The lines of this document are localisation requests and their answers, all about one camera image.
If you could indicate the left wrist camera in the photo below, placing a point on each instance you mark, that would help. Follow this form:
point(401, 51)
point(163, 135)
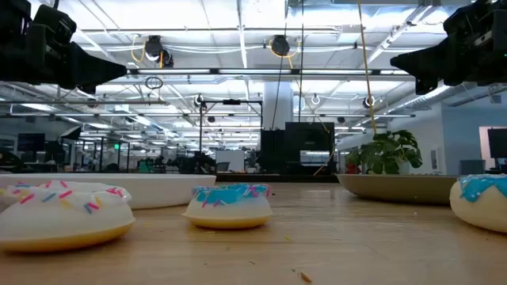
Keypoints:
point(55, 23)

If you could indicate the green plant sprig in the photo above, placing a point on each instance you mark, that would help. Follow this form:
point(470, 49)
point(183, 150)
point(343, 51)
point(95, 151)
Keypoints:
point(386, 152)

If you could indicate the small blue sprinkled donut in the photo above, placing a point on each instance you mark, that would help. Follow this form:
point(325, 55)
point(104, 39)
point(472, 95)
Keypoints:
point(227, 211)

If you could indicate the black computer case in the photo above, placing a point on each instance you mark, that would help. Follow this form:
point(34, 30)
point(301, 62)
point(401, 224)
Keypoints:
point(309, 136)

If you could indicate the small white sprinkled donut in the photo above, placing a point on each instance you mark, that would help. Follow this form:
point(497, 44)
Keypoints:
point(59, 221)

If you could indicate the large blue iced donut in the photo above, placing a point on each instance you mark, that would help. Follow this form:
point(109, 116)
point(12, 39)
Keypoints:
point(483, 213)

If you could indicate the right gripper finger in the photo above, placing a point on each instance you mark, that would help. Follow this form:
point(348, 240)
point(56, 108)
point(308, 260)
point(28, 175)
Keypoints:
point(402, 63)
point(439, 59)

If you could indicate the grey-green round plate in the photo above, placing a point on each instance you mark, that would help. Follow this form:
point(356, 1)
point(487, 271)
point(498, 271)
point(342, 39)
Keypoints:
point(396, 190)

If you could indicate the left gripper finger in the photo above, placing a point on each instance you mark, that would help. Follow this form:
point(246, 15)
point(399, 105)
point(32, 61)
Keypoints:
point(115, 73)
point(83, 63)

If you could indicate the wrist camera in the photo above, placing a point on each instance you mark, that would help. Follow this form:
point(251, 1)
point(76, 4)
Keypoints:
point(55, 23)
point(467, 20)

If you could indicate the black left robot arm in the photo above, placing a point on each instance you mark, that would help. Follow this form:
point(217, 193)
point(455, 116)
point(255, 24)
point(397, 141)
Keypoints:
point(14, 10)

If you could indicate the black metal rig frame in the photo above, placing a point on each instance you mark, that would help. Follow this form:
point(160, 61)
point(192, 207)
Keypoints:
point(277, 178)

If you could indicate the white board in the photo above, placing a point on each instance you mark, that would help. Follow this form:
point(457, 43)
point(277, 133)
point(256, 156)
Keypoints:
point(229, 160)

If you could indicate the white building column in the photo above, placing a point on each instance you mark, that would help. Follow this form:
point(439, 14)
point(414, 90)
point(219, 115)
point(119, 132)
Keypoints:
point(277, 103)

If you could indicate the dark monitor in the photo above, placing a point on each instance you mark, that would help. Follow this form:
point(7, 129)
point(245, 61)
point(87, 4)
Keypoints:
point(498, 142)

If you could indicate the white round plate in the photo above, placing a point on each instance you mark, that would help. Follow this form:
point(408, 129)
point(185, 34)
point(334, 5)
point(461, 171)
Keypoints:
point(166, 190)

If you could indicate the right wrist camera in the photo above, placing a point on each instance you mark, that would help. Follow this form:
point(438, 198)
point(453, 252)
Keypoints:
point(467, 20)

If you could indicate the distant black rig frame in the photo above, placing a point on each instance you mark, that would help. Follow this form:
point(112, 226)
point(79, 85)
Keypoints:
point(231, 101)

